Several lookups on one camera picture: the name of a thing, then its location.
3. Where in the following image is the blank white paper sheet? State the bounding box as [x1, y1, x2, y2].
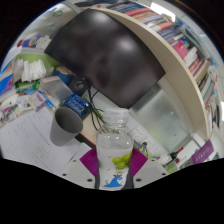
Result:
[68, 142, 93, 164]

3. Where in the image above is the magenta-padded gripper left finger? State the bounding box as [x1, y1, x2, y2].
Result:
[59, 147, 100, 190]

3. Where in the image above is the blue tissue box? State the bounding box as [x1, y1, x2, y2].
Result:
[0, 61, 16, 98]

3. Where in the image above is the handwritten white paper sheet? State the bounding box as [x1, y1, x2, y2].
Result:
[0, 106, 81, 166]

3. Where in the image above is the purple pennant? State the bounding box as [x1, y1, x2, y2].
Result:
[191, 139, 215, 165]

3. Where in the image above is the stack of white napkins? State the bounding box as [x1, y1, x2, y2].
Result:
[21, 59, 48, 83]

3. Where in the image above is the blue round container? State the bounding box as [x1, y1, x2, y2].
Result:
[54, 65, 76, 84]

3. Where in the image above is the blue circuit board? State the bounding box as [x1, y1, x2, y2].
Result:
[63, 93, 92, 117]

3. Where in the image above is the clear plastic box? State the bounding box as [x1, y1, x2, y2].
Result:
[39, 75, 73, 101]

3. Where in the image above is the dark wine bottle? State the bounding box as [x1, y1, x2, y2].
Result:
[168, 146, 185, 162]

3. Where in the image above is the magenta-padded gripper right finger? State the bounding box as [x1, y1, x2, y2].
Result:
[126, 148, 170, 190]

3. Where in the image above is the clear plastic drink bottle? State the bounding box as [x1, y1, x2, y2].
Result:
[95, 107, 135, 191]

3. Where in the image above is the black computer monitor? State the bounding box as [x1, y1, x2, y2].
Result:
[44, 8, 167, 109]

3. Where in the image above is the grey cup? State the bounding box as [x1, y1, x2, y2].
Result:
[49, 106, 84, 147]

